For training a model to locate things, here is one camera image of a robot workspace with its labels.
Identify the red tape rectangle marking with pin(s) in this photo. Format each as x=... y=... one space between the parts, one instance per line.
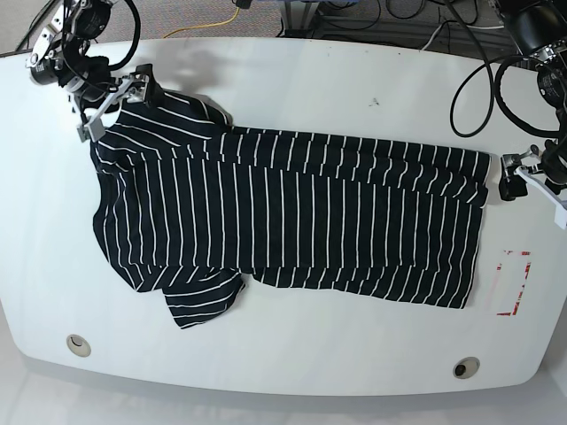
x=513 y=273

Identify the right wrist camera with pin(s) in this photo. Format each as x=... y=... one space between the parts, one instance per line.
x=91 y=131

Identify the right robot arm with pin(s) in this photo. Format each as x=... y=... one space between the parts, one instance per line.
x=60 y=56

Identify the aluminium frame rail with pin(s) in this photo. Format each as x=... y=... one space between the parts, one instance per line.
x=297 y=17

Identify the left table cable grommet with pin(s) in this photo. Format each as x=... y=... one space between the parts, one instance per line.
x=78 y=346

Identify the black white striped t-shirt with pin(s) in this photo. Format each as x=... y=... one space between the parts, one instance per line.
x=191 y=205

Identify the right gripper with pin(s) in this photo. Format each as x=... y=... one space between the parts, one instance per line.
x=91 y=100

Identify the table cable grommet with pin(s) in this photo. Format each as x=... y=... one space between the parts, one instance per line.
x=78 y=346
x=466 y=368

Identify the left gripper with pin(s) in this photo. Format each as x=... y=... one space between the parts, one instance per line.
x=544 y=170

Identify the right table cable grommet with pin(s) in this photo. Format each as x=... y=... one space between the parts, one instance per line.
x=466 y=368

